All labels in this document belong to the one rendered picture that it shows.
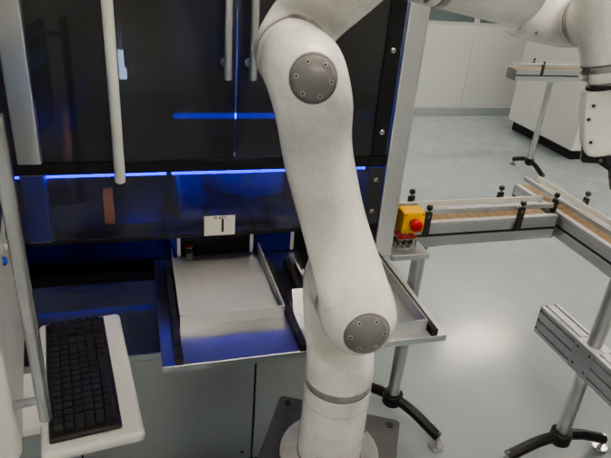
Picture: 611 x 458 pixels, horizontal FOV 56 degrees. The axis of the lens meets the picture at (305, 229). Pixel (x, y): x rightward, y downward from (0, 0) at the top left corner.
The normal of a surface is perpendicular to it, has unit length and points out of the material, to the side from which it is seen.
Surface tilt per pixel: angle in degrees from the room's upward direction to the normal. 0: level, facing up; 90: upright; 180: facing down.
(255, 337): 0
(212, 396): 90
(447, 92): 90
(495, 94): 90
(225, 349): 0
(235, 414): 90
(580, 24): 106
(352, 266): 66
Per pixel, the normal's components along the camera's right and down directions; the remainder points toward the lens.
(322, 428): -0.36, 0.40
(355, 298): 0.03, 0.00
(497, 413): 0.07, -0.89
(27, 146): 0.26, 0.45
